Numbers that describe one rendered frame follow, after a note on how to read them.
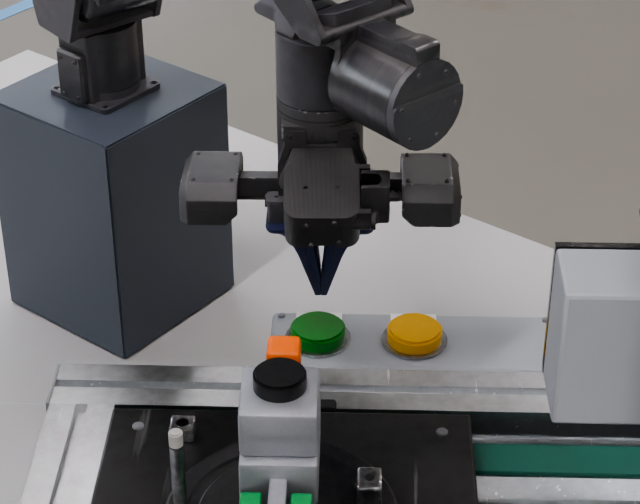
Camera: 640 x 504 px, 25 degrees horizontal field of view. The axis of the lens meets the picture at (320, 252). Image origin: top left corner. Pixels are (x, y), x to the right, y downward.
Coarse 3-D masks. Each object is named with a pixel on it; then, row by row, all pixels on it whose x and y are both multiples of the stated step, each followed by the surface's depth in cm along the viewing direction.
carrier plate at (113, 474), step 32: (128, 416) 97; (160, 416) 97; (224, 416) 97; (352, 416) 97; (384, 416) 97; (416, 416) 97; (448, 416) 97; (128, 448) 94; (160, 448) 94; (192, 448) 94; (224, 448) 94; (352, 448) 94; (384, 448) 94; (416, 448) 94; (448, 448) 94; (96, 480) 92; (128, 480) 92; (160, 480) 92; (416, 480) 92; (448, 480) 92
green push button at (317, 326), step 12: (312, 312) 107; (324, 312) 107; (300, 324) 105; (312, 324) 105; (324, 324) 105; (336, 324) 105; (300, 336) 104; (312, 336) 104; (324, 336) 104; (336, 336) 104; (312, 348) 104; (324, 348) 104; (336, 348) 104
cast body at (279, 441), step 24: (288, 360) 81; (264, 384) 80; (288, 384) 80; (312, 384) 81; (240, 408) 79; (264, 408) 79; (288, 408) 79; (312, 408) 79; (240, 432) 80; (264, 432) 79; (288, 432) 79; (312, 432) 79; (240, 456) 81; (264, 456) 81; (288, 456) 81; (312, 456) 80; (240, 480) 81; (264, 480) 81; (288, 480) 80; (312, 480) 80
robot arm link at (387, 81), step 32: (288, 0) 87; (352, 0) 89; (384, 0) 89; (320, 32) 86; (352, 32) 88; (384, 32) 87; (352, 64) 87; (384, 64) 86; (416, 64) 85; (448, 64) 86; (352, 96) 87; (384, 96) 85; (416, 96) 86; (448, 96) 87; (384, 128) 86; (416, 128) 87; (448, 128) 89
